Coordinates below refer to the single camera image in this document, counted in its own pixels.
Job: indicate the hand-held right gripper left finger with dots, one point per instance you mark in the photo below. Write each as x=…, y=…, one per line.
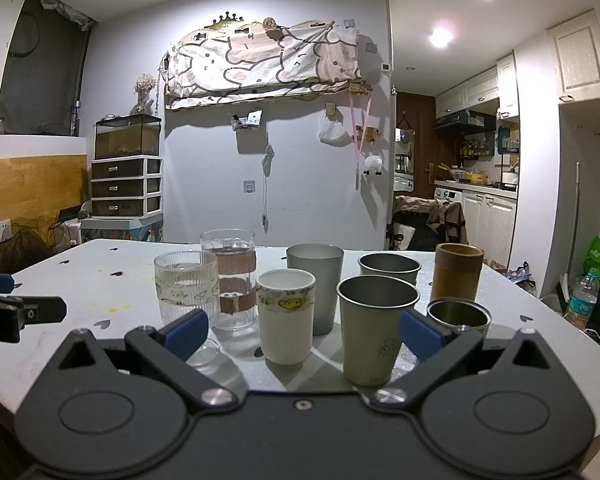
x=186, y=332

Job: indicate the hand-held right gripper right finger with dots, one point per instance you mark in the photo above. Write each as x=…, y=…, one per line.
x=420, y=335

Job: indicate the small steel cup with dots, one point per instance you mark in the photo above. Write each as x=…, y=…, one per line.
x=457, y=316

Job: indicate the large steel cup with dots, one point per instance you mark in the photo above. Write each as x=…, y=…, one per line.
x=375, y=332

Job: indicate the ribbed clear glass cup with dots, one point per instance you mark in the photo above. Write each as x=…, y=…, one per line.
x=185, y=285

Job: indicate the brown banded glass cup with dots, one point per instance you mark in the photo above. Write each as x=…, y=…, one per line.
x=230, y=280

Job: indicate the brown bamboo cup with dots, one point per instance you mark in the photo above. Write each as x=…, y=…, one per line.
x=455, y=275

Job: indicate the wide steel cup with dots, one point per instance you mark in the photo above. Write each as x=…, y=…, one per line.
x=389, y=269

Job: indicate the white cup with yellow print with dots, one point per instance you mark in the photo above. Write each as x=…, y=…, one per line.
x=285, y=317

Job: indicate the matte grey metal cup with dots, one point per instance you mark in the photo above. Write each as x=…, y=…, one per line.
x=316, y=285

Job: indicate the dark net cloth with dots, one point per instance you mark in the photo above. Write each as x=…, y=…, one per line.
x=19, y=251

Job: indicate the chair with brown jacket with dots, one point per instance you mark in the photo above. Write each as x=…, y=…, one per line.
x=430, y=224

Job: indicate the white kitchen base cabinet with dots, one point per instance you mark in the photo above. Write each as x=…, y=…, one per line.
x=487, y=220

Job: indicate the white washing machine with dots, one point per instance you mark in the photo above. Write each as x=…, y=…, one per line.
x=447, y=195

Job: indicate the white drawer unit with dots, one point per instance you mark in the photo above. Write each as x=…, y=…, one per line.
x=125, y=186

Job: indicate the clear plastic water bottle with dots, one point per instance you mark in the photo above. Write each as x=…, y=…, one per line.
x=582, y=300

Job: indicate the white plush sheep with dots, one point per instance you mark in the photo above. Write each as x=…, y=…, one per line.
x=373, y=165

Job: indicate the green shopping bag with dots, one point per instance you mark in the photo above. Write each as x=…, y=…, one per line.
x=597, y=256

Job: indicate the glass fish tank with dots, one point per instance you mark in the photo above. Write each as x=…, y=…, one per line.
x=127, y=136

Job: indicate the pink ribbon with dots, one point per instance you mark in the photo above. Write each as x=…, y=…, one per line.
x=361, y=125

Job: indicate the black range hood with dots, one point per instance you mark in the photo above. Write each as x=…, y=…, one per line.
x=464, y=121

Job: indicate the white hanging bag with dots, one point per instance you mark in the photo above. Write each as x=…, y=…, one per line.
x=336, y=132

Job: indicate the dark window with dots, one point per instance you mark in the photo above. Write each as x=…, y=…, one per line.
x=42, y=65

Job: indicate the dried flower vase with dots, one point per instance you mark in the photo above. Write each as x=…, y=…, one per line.
x=144, y=94

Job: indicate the printed cartoon cloth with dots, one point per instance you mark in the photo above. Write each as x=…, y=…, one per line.
x=265, y=65

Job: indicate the round ceiling light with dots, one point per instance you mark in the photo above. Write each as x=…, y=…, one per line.
x=440, y=37

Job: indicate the gold crown decoration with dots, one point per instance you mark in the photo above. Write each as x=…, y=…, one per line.
x=225, y=21

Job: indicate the white upper cabinet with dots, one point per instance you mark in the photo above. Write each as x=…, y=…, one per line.
x=580, y=57

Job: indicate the wall mirror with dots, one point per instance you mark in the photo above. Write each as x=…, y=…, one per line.
x=405, y=146

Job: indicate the small wall shelf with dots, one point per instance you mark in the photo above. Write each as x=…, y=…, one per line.
x=247, y=120

